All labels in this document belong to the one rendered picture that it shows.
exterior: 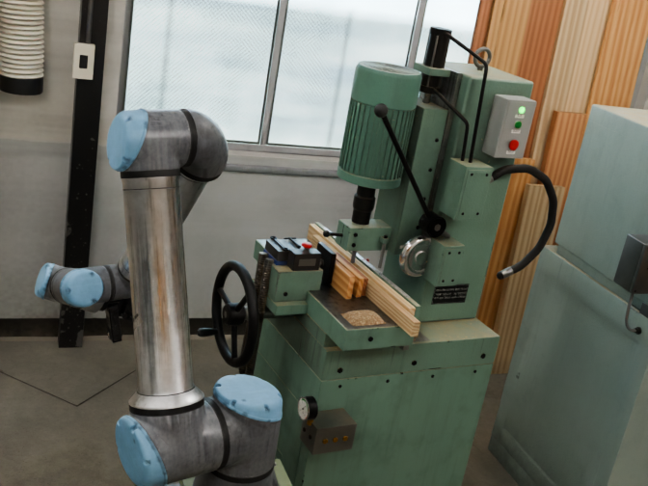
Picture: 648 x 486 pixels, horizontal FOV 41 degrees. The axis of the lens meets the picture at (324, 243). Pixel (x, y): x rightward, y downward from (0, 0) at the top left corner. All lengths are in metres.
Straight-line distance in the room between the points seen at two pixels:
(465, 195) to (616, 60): 2.01
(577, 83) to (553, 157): 0.36
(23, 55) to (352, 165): 1.43
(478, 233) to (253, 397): 0.97
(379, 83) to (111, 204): 1.70
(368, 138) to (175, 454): 0.98
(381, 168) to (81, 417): 1.62
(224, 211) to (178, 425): 2.11
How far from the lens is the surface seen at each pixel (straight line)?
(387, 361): 2.41
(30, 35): 3.29
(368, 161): 2.30
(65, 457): 3.18
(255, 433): 1.84
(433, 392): 2.56
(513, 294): 4.06
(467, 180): 2.33
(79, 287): 2.15
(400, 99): 2.27
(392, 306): 2.29
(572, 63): 4.10
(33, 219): 3.67
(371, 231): 2.42
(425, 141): 2.37
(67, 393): 3.52
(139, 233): 1.71
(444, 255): 2.37
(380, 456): 2.59
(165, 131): 1.71
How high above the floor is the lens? 1.84
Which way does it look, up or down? 20 degrees down
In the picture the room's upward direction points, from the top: 10 degrees clockwise
